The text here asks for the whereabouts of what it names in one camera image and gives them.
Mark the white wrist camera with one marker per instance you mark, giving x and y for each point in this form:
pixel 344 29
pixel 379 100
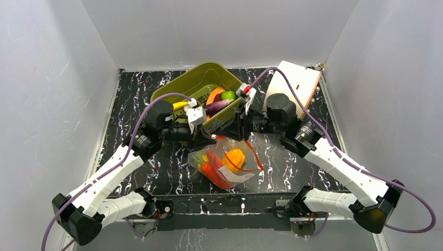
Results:
pixel 247 94
pixel 196 115

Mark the green toy lime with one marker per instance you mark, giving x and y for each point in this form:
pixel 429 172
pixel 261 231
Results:
pixel 228 95

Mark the yellow toy pepper small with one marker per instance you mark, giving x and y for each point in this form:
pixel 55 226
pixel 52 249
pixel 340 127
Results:
pixel 234 160

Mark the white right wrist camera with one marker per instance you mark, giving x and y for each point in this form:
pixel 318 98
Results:
pixel 247 94

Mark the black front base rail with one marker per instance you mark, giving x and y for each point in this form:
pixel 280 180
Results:
pixel 228 211

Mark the white cylindrical appliance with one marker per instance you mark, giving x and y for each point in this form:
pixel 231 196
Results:
pixel 303 80

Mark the purple toy eggplant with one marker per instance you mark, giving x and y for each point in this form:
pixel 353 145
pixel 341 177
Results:
pixel 215 107

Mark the olive green plastic bin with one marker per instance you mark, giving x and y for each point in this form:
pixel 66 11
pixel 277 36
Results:
pixel 198 83

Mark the red toy chili pepper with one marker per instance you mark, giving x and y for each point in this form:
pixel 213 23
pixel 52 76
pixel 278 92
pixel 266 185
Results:
pixel 215 164

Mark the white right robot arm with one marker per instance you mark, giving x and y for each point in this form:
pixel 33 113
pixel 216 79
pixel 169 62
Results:
pixel 370 201

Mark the orange toy papaya slice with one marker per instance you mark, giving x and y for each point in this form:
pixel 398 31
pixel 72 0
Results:
pixel 215 95

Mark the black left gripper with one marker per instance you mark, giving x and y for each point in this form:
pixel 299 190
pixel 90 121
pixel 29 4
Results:
pixel 200 138

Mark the yellow toy banana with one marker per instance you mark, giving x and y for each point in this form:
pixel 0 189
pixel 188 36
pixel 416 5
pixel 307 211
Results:
pixel 179 105

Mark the clear zip bag orange zipper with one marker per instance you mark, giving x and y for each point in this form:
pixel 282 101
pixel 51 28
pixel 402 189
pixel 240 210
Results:
pixel 251 167

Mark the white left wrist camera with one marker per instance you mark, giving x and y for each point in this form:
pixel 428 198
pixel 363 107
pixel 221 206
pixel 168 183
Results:
pixel 196 115

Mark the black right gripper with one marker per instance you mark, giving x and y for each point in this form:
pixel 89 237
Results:
pixel 244 124

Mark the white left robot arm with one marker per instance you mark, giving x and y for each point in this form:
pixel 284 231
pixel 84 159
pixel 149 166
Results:
pixel 85 211

